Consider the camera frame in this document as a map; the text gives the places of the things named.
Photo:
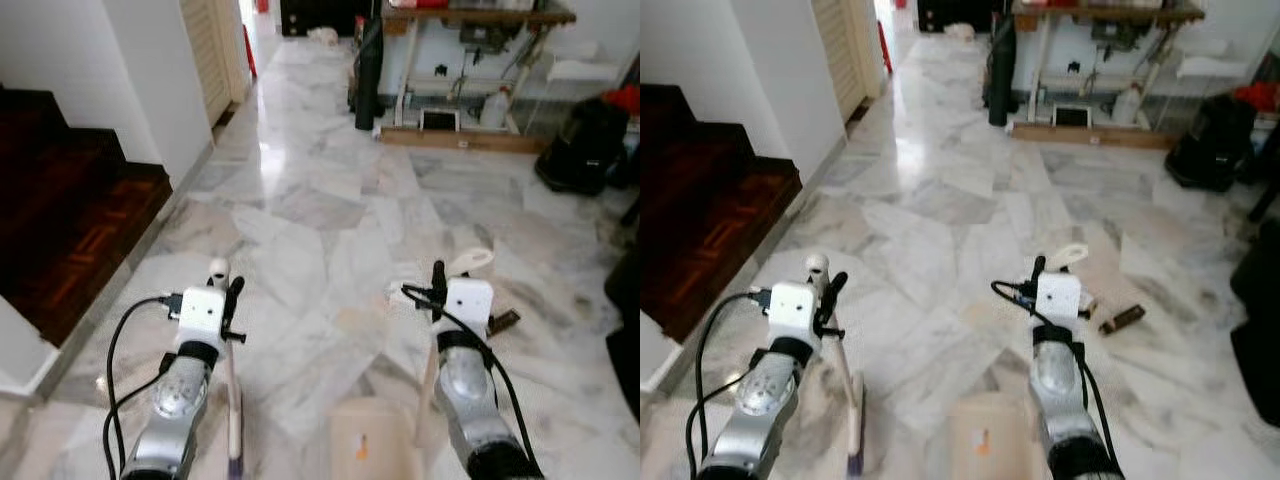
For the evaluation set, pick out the cream broom with purple bristles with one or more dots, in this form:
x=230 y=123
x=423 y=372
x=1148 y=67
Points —
x=218 y=270
x=817 y=265

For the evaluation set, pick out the wooden floor plank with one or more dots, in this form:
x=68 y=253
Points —
x=1090 y=136
x=460 y=140

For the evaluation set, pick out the small white floor object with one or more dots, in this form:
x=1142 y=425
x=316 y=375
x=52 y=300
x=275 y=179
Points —
x=960 y=31
x=324 y=36

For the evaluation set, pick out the long brown carton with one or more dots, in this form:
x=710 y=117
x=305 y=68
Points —
x=503 y=322
x=1122 y=319

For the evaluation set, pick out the dark wooden staircase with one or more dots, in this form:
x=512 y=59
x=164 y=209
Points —
x=70 y=220
x=710 y=220

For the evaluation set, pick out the white-framed tablet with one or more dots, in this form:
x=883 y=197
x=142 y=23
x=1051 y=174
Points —
x=439 y=121
x=1071 y=117

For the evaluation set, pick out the white plastic bottle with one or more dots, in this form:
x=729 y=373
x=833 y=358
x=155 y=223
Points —
x=494 y=110
x=1127 y=106

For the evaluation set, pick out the black vacuum cleaner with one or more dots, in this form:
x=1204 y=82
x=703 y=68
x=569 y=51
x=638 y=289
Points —
x=1212 y=145
x=585 y=145

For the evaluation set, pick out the tall black cylinder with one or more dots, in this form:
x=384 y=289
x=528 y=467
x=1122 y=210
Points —
x=369 y=75
x=1001 y=70

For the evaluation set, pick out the red stick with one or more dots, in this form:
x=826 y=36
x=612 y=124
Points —
x=250 y=52
x=885 y=48

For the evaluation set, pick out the red bag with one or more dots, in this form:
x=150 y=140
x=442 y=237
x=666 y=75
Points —
x=1258 y=96
x=625 y=98

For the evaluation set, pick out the white-legged sewing table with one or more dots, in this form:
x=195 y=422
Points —
x=470 y=15
x=1100 y=13

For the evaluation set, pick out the black cabinet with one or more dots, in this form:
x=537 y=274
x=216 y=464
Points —
x=955 y=13
x=320 y=15

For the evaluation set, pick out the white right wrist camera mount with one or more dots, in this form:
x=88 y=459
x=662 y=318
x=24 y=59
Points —
x=1060 y=297
x=470 y=305

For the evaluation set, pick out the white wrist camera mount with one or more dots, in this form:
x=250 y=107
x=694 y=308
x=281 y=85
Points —
x=202 y=315
x=470 y=305
x=792 y=310
x=1060 y=297

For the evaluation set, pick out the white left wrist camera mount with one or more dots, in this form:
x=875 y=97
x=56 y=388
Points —
x=202 y=315
x=792 y=310

